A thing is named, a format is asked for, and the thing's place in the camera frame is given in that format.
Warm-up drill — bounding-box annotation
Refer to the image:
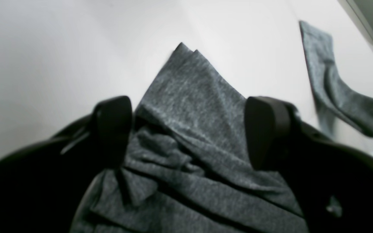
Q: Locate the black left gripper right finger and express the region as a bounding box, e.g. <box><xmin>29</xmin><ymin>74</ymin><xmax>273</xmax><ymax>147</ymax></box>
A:
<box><xmin>244</xmin><ymin>97</ymin><xmax>373</xmax><ymax>233</ymax></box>

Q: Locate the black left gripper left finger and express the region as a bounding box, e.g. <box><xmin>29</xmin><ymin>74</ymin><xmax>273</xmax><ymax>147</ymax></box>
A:
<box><xmin>0</xmin><ymin>96</ymin><xmax>133</xmax><ymax>233</ymax></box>

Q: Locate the grey t-shirt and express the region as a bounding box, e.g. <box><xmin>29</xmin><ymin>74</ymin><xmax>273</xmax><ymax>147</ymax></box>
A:
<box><xmin>70</xmin><ymin>22</ymin><xmax>373</xmax><ymax>233</ymax></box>

